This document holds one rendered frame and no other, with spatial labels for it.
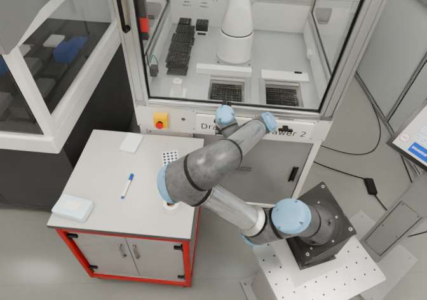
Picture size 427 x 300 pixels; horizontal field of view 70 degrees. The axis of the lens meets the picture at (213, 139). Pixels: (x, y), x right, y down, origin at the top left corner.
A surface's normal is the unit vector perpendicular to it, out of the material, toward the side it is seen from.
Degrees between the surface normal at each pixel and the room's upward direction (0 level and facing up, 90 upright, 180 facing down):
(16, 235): 0
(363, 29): 90
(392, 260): 5
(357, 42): 90
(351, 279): 0
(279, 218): 38
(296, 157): 90
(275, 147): 90
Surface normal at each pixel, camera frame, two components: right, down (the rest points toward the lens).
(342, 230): -0.65, -0.35
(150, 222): 0.04, -0.68
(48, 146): -0.08, 0.73
